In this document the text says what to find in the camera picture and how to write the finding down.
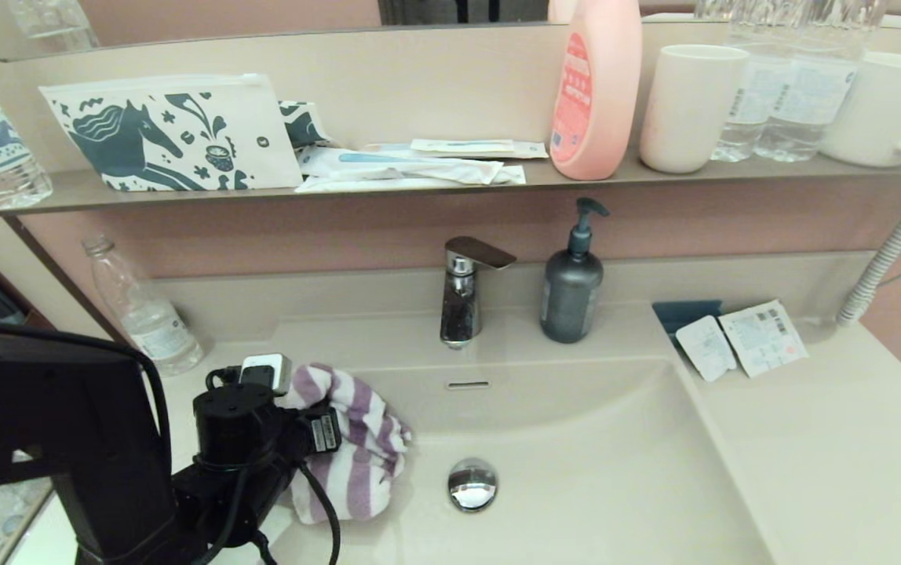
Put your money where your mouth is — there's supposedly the slim clear water bottle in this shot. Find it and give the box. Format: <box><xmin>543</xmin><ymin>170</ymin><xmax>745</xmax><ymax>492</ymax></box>
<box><xmin>82</xmin><ymin>235</ymin><xmax>206</xmax><ymax>377</ymax></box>

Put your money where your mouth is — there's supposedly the wall mirror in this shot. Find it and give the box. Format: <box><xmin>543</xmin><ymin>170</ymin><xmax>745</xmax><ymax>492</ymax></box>
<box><xmin>0</xmin><ymin>0</ymin><xmax>901</xmax><ymax>65</ymax></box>

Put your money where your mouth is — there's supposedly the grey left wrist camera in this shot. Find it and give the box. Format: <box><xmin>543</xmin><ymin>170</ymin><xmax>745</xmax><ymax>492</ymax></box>
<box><xmin>239</xmin><ymin>353</ymin><xmax>294</xmax><ymax>397</ymax></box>

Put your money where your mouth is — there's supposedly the large white barcode sachet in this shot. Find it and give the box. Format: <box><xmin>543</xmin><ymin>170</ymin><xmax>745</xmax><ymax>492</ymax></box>
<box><xmin>717</xmin><ymin>300</ymin><xmax>808</xmax><ymax>379</ymax></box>

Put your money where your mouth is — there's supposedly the chrome drain stopper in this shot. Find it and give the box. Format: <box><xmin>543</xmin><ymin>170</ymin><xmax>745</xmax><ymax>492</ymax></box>
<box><xmin>447</xmin><ymin>458</ymin><xmax>499</xmax><ymax>512</ymax></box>

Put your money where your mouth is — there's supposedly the dark grey soap dispenser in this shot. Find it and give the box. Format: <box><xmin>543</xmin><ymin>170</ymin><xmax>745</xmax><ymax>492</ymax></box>
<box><xmin>538</xmin><ymin>197</ymin><xmax>611</xmax><ymax>345</ymax></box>

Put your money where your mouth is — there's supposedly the white toothbrush packet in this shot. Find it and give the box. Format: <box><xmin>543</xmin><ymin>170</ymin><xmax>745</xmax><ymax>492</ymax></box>
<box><xmin>297</xmin><ymin>147</ymin><xmax>506</xmax><ymax>188</ymax></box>

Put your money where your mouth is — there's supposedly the small white sachet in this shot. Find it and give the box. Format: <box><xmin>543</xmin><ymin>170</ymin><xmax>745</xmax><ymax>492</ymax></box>
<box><xmin>673</xmin><ymin>315</ymin><xmax>737</xmax><ymax>383</ymax></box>

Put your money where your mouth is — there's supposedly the small blue print pouch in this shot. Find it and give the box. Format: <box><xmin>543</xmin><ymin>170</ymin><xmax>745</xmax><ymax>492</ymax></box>
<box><xmin>279</xmin><ymin>100</ymin><xmax>334</xmax><ymax>150</ymax></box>

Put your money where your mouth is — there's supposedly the beige ceramic sink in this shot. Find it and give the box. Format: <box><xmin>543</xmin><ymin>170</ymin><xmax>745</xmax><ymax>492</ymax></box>
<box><xmin>258</xmin><ymin>312</ymin><xmax>781</xmax><ymax>565</ymax></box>

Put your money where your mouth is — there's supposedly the white tumbler cup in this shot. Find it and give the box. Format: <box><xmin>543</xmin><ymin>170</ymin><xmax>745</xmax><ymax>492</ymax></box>
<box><xmin>639</xmin><ymin>44</ymin><xmax>751</xmax><ymax>175</ymax></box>

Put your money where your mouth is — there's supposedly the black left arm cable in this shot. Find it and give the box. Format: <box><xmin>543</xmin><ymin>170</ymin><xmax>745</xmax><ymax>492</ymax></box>
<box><xmin>0</xmin><ymin>320</ymin><xmax>341</xmax><ymax>565</ymax></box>

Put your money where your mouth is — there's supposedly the beige wall shelf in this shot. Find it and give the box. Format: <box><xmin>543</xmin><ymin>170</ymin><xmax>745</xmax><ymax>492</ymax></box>
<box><xmin>0</xmin><ymin>151</ymin><xmax>901</xmax><ymax>221</ymax></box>

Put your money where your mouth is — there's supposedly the purple white striped towel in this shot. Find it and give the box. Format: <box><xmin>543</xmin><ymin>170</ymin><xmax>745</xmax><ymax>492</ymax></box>
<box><xmin>276</xmin><ymin>363</ymin><xmax>414</xmax><ymax>525</ymax></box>

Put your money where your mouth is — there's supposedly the clear plastic water bottle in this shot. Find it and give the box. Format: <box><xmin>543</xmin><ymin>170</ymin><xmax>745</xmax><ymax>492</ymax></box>
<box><xmin>709</xmin><ymin>0</ymin><xmax>797</xmax><ymax>164</ymax></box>
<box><xmin>753</xmin><ymin>0</ymin><xmax>886</xmax><ymax>164</ymax></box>

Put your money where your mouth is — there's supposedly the long white amenity packet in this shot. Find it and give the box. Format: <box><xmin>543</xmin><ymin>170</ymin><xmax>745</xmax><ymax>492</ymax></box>
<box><xmin>295</xmin><ymin>166</ymin><xmax>527</xmax><ymax>195</ymax></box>

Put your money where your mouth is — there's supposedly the white coiled cord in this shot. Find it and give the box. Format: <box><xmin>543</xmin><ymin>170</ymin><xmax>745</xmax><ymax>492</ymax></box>
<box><xmin>836</xmin><ymin>191</ymin><xmax>901</xmax><ymax>328</ymax></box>

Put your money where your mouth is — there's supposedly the chrome faucet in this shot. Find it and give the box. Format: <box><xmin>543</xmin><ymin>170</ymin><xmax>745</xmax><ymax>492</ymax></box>
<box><xmin>439</xmin><ymin>236</ymin><xmax>517</xmax><ymax>351</ymax></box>

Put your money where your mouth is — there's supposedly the flat pale amenity packet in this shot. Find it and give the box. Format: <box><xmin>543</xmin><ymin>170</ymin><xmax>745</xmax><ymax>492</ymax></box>
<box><xmin>363</xmin><ymin>139</ymin><xmax>549</xmax><ymax>161</ymax></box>

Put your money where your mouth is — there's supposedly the brown wall pocket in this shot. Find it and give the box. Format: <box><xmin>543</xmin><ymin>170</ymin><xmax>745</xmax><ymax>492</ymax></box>
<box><xmin>0</xmin><ymin>265</ymin><xmax>55</xmax><ymax>332</ymax></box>

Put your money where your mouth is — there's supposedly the white horse print pouch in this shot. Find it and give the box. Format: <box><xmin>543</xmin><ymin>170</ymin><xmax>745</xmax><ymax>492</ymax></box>
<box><xmin>38</xmin><ymin>73</ymin><xmax>304</xmax><ymax>193</ymax></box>

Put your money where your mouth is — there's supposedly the white handled mug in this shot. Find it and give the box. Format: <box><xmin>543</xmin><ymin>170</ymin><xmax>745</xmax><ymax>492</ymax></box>
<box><xmin>819</xmin><ymin>51</ymin><xmax>901</xmax><ymax>169</ymax></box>

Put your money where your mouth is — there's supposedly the plastic wrapped bottle pack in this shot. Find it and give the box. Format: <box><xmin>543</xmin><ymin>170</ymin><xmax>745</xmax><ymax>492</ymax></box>
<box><xmin>0</xmin><ymin>471</ymin><xmax>53</xmax><ymax>562</ymax></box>

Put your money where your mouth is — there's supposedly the dark blue tray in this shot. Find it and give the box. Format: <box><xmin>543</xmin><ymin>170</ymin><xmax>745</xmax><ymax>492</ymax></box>
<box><xmin>651</xmin><ymin>300</ymin><xmax>723</xmax><ymax>346</ymax></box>

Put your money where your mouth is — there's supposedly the pink lotion bottle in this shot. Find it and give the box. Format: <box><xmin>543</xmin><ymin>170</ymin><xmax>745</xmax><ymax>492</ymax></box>
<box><xmin>549</xmin><ymin>0</ymin><xmax>644</xmax><ymax>182</ymax></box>

